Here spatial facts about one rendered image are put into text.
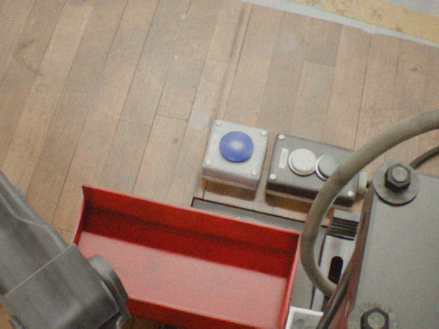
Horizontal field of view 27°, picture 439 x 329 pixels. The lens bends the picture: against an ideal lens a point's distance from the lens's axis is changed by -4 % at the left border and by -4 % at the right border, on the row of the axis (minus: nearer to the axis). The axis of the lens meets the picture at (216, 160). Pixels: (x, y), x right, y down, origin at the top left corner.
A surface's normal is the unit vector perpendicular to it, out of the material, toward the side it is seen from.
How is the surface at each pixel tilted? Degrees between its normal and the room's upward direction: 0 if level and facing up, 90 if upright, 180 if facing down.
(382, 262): 0
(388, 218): 0
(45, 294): 27
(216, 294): 0
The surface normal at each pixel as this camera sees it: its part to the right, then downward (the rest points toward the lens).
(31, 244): 0.35, -0.12
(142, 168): 0.05, -0.47
